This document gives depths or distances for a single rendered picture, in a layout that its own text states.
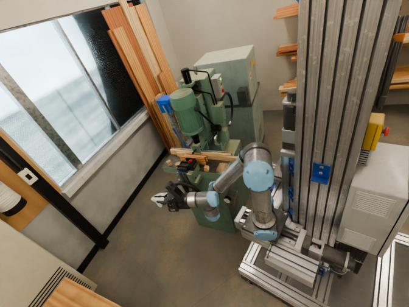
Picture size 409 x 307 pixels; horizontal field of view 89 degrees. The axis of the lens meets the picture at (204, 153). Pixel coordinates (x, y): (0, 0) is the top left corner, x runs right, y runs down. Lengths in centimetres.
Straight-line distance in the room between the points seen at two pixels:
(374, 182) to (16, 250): 220
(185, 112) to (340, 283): 162
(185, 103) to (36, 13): 161
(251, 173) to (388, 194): 56
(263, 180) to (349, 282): 131
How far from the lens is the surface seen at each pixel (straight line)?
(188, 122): 152
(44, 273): 227
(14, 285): 219
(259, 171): 81
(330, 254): 142
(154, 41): 351
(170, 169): 186
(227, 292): 214
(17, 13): 250
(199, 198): 104
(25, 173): 219
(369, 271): 207
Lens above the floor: 202
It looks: 37 degrees down
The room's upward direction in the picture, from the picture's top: 18 degrees counter-clockwise
